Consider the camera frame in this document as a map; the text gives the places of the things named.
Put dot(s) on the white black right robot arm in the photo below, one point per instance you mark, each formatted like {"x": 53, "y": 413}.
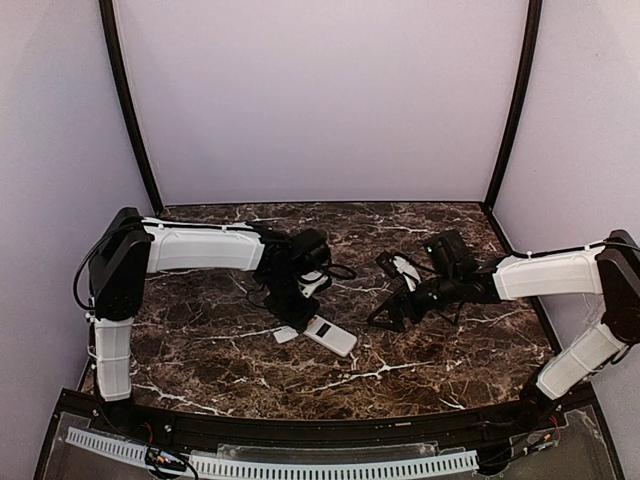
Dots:
{"x": 609, "y": 268}

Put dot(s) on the white remote control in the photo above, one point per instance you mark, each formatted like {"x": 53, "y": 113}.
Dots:
{"x": 330, "y": 336}

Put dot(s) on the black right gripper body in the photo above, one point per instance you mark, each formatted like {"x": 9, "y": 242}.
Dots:
{"x": 407, "y": 301}

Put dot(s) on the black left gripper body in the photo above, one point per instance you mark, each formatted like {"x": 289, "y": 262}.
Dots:
{"x": 288, "y": 310}

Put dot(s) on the black corner frame post right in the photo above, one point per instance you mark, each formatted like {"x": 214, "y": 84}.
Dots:
{"x": 526, "y": 59}

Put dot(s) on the black corner frame post left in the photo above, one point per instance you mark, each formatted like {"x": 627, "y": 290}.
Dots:
{"x": 116, "y": 60}

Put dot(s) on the black corner frame post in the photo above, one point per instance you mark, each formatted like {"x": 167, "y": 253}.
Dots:
{"x": 526, "y": 59}
{"x": 116, "y": 60}

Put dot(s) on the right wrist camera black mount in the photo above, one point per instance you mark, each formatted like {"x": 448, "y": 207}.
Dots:
{"x": 397, "y": 265}

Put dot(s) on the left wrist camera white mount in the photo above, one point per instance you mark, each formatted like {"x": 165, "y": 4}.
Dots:
{"x": 312, "y": 282}

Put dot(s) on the white battery cover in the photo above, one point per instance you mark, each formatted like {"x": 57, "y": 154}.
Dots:
{"x": 285, "y": 334}

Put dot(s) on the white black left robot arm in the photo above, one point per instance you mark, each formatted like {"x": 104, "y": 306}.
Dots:
{"x": 291, "y": 268}

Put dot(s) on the white slotted cable duct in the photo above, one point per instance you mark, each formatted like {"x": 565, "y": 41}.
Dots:
{"x": 408, "y": 461}

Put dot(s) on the black front rail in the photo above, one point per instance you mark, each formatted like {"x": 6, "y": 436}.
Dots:
{"x": 475, "y": 428}

